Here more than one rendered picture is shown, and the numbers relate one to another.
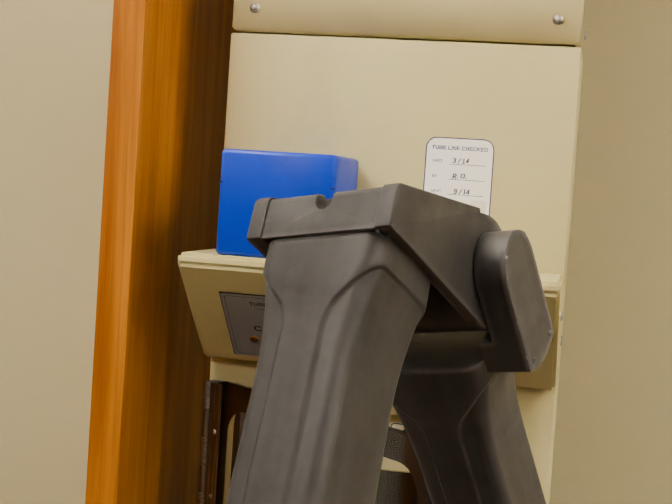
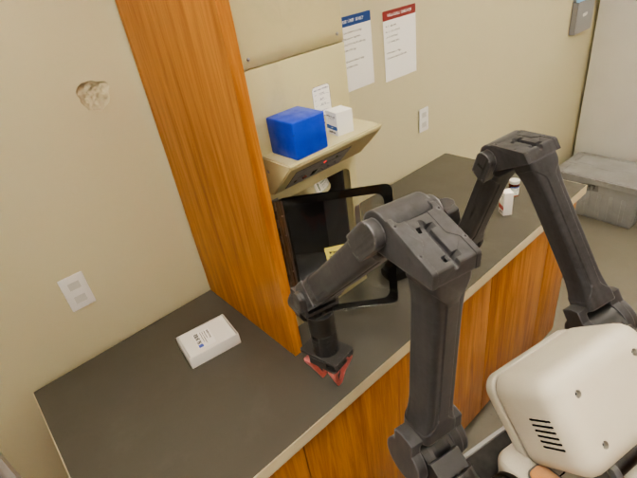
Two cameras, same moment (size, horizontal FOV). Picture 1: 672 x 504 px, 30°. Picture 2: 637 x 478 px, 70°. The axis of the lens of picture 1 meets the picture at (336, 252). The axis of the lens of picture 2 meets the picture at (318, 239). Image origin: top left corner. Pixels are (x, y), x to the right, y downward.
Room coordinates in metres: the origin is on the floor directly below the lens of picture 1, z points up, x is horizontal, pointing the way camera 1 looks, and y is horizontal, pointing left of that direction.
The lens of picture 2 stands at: (0.38, 0.84, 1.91)
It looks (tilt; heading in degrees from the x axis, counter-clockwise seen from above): 32 degrees down; 311
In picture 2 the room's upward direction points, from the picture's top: 9 degrees counter-clockwise
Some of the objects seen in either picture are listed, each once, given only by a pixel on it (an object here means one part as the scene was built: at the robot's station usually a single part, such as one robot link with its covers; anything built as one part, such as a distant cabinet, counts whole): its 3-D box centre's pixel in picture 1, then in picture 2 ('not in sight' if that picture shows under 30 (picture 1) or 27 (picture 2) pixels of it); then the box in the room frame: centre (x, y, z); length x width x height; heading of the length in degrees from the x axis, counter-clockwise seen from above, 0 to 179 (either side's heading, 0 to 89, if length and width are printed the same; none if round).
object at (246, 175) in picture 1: (289, 205); (297, 132); (1.10, 0.04, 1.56); 0.10 x 0.10 x 0.09; 79
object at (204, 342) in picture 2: not in sight; (208, 340); (1.36, 0.30, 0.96); 0.16 x 0.12 x 0.04; 71
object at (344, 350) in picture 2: not in sight; (324, 341); (0.87, 0.31, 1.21); 0.10 x 0.07 x 0.07; 178
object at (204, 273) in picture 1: (371, 321); (326, 157); (1.08, -0.03, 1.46); 0.32 x 0.11 x 0.10; 79
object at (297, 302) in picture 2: not in sight; (307, 300); (0.91, 0.30, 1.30); 0.11 x 0.09 x 0.12; 158
